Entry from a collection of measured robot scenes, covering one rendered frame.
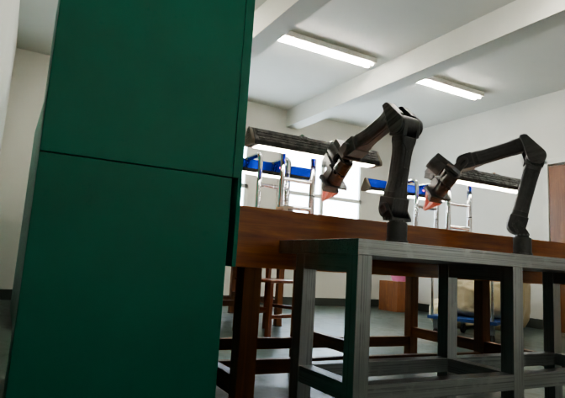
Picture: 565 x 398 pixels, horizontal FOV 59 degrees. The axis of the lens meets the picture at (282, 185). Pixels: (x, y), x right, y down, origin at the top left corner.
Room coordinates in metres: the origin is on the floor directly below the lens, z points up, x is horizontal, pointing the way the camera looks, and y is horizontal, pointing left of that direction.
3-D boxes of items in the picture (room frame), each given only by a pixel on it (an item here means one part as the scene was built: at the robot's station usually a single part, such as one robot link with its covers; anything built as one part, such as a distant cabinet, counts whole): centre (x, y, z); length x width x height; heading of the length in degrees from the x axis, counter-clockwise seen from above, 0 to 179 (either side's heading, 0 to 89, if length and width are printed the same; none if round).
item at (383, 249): (1.92, -0.51, 0.65); 1.20 x 0.90 x 0.04; 119
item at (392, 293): (7.94, -1.90, 0.32); 0.42 x 0.42 x 0.63; 29
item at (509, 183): (2.46, -1.00, 1.08); 0.62 x 0.08 x 0.07; 117
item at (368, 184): (2.96, -0.74, 1.08); 0.62 x 0.08 x 0.07; 117
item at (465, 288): (5.02, -2.01, 0.41); 0.74 x 0.56 x 0.39; 120
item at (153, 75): (1.97, 0.67, 1.31); 1.36 x 0.55 x 0.95; 27
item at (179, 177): (1.97, 0.67, 0.42); 1.36 x 0.55 x 0.84; 27
